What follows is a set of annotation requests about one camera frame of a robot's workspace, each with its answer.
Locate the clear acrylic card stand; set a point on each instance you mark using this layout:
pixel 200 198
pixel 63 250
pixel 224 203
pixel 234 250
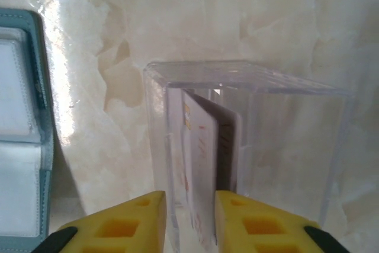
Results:
pixel 266 81

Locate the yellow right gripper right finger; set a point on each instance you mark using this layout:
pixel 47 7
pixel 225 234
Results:
pixel 260 229

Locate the white VIP chip card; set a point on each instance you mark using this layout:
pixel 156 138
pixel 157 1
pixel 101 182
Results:
pixel 198 161

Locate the teal leather card holder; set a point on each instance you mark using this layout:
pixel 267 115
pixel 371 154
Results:
pixel 17 87

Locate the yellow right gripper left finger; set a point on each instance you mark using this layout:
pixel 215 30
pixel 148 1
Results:
pixel 118 229

